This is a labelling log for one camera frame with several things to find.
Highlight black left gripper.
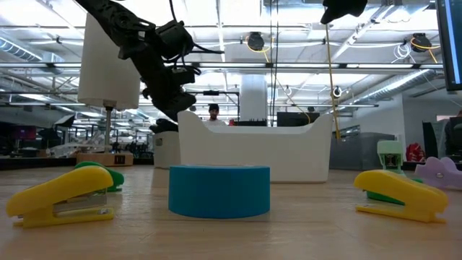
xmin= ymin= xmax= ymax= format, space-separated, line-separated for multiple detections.
xmin=131 ymin=53 xmax=198 ymax=134

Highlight blue tape roll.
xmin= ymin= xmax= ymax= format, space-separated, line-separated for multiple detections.
xmin=167 ymin=165 xmax=271 ymax=220

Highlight yellow stapler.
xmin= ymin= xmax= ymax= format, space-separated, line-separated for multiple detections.
xmin=5 ymin=165 xmax=116 ymax=229
xmin=353 ymin=169 xmax=449 ymax=224

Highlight mint green stapler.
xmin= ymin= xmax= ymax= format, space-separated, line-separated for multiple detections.
xmin=377 ymin=140 xmax=404 ymax=176

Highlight purple flower staple remover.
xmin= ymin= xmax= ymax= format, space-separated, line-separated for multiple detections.
xmin=414 ymin=156 xmax=462 ymax=191

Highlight light grey plastic bin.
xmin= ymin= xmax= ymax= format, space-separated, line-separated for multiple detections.
xmin=153 ymin=130 xmax=181 ymax=170

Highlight white shade wooden base lamp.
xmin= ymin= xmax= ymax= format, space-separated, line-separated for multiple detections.
xmin=75 ymin=12 xmax=141 ymax=168

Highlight large white plastic bin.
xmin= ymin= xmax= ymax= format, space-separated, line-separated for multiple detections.
xmin=177 ymin=110 xmax=334 ymax=183

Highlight white round column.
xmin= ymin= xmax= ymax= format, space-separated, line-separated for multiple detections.
xmin=240 ymin=74 xmax=269 ymax=122

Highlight large black display screen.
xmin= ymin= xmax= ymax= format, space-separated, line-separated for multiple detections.
xmin=435 ymin=0 xmax=462 ymax=92

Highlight black background monitor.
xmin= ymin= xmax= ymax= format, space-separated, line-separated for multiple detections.
xmin=276 ymin=111 xmax=321 ymax=128

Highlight translucent grey plastic bin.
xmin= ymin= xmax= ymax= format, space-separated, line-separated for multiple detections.
xmin=330 ymin=132 xmax=396 ymax=171

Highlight red bag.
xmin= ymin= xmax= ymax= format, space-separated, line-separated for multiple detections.
xmin=406 ymin=143 xmax=426 ymax=163

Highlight black background frame rig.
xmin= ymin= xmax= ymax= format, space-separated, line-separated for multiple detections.
xmin=187 ymin=90 xmax=241 ymax=122

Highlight yellow hanging cable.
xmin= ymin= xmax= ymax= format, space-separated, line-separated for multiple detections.
xmin=322 ymin=21 xmax=342 ymax=141

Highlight black hanging cable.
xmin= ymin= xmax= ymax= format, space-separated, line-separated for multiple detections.
xmin=269 ymin=0 xmax=274 ymax=127
xmin=274 ymin=0 xmax=280 ymax=127

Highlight black ceiling cord reel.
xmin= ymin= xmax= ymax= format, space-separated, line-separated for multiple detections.
xmin=246 ymin=31 xmax=266 ymax=52
xmin=410 ymin=32 xmax=442 ymax=64

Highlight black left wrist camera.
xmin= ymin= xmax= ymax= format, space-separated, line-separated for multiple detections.
xmin=154 ymin=19 xmax=196 ymax=61

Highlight black table edge rail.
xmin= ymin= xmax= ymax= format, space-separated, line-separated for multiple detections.
xmin=0 ymin=157 xmax=462 ymax=174

